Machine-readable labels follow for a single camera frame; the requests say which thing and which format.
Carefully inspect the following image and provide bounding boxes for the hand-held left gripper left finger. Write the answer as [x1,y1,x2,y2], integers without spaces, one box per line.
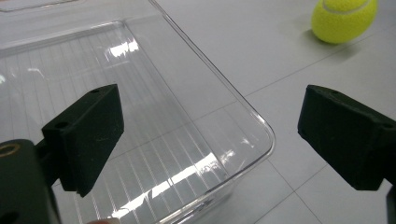
[41,83,125,199]

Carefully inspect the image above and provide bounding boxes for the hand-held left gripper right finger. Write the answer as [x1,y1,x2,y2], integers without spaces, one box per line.
[297,84,396,191]

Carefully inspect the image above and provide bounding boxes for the clear plastic container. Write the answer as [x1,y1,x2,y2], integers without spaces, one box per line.
[0,0,276,224]

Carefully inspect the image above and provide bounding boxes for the yellow tennis ball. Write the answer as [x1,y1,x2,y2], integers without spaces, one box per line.
[311,0,379,45]

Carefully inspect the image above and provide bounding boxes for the white table mat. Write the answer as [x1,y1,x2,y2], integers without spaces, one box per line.
[0,0,396,224]

